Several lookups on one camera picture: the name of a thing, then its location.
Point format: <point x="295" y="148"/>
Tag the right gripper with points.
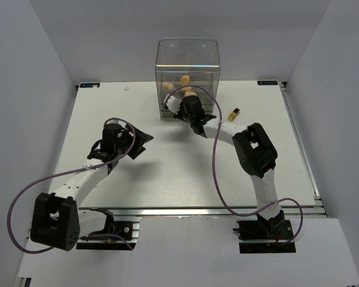
<point x="179" y="115"/>

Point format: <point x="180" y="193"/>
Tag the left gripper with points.
<point x="138" y="149"/>

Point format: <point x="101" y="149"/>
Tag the orange teardrop sponge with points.
<point x="185" y="80"/>

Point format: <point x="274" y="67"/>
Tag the beige gourd sponge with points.
<point x="168" y="86"/>

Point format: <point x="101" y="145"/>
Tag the clear acrylic drawer organizer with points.
<point x="188" y="66"/>

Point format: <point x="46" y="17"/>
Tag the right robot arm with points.
<point x="256" y="154"/>

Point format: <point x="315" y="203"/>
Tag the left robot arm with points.
<point x="57" y="221"/>

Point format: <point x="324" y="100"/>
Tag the gold lipstick right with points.
<point x="233" y="114"/>

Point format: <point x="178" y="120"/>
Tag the blue label right corner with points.
<point x="267" y="82"/>

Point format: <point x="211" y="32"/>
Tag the blue label corner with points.
<point x="267" y="82"/>
<point x="89" y="85"/>

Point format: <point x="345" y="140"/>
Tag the blue label left corner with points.
<point x="89" y="85"/>

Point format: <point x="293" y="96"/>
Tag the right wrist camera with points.
<point x="172" y="103"/>

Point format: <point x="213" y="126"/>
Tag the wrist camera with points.
<point x="115" y="122"/>
<point x="172" y="103"/>

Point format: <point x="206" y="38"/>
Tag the aluminium rail frame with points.
<point x="181" y="173"/>

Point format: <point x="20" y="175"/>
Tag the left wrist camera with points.
<point x="115" y="122"/>

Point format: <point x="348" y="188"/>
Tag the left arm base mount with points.
<point x="124" y="237"/>

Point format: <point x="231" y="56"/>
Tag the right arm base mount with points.
<point x="254" y="240"/>

